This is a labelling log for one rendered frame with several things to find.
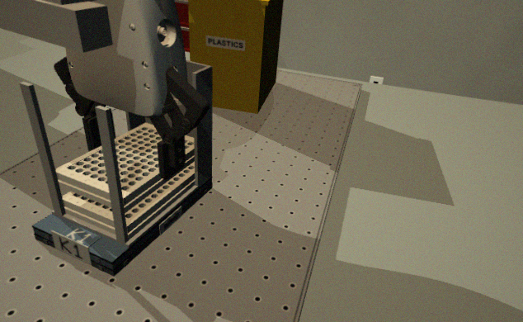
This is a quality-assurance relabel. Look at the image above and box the yellow plastics bin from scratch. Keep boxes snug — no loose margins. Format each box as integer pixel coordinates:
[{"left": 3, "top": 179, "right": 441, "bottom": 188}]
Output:
[{"left": 188, "top": 0, "right": 284, "bottom": 114}]

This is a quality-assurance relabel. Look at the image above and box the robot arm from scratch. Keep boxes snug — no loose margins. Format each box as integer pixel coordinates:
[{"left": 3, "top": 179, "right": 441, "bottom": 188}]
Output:
[{"left": 0, "top": 0, "right": 113, "bottom": 53}]

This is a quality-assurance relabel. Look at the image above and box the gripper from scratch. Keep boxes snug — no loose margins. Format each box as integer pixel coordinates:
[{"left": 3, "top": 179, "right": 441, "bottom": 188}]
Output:
[{"left": 54, "top": 0, "right": 210, "bottom": 180}]

